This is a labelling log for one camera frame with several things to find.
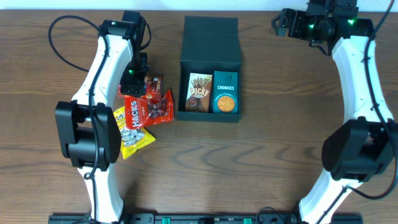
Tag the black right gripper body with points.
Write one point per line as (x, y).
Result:
(303, 27)

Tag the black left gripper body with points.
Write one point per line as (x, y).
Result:
(135, 73)

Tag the red Hello Panda box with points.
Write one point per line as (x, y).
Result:
(155, 85)

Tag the brown Pocky box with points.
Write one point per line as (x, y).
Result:
(198, 93)

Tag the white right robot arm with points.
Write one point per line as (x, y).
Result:
(366, 143)

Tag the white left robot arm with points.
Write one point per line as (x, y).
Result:
(88, 133)

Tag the red Hacks candy bag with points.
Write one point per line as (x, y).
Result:
(140, 112)

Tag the yellow Hacks candy bag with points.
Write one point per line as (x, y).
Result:
(132, 139)

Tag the dark green open box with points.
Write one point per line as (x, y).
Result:
(209, 44)

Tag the teal Chunkies cookie box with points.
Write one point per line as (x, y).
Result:
(225, 92)

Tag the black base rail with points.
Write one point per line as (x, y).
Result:
(148, 218)

